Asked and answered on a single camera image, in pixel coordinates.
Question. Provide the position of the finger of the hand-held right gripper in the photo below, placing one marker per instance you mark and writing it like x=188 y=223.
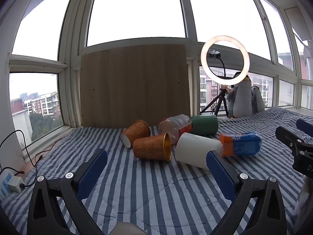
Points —
x=304 y=127
x=287 y=137

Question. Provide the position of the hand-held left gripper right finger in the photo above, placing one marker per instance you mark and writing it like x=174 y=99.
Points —
x=220 y=175

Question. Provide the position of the wooden board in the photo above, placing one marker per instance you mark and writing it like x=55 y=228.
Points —
x=134 y=85

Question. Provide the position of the small penguin plush toy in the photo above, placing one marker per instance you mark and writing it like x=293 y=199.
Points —
x=258 y=100

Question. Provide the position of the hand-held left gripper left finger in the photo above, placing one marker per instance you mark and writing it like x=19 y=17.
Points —
x=94 y=173

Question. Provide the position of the white power strip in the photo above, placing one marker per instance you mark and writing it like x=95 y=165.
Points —
x=3 y=183

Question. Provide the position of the orange glitter cup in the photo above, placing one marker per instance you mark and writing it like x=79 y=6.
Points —
x=137 y=133
x=150 y=148

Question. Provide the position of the black tripod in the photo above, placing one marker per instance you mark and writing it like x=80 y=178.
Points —
x=220 y=98

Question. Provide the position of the white cup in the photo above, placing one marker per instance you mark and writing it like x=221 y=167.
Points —
x=195 y=150

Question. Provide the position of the clear plastic bottle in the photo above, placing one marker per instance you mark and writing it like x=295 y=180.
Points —
x=174 y=127

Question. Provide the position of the striped blanket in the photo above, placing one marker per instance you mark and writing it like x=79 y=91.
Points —
x=151 y=191

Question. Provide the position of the green cup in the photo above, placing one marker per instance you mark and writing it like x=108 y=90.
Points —
x=205 y=124

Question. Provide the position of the large penguin plush toy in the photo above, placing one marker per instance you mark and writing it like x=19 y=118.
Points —
x=242 y=98

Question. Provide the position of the white plug adapter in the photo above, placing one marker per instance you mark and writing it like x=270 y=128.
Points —
x=15 y=184

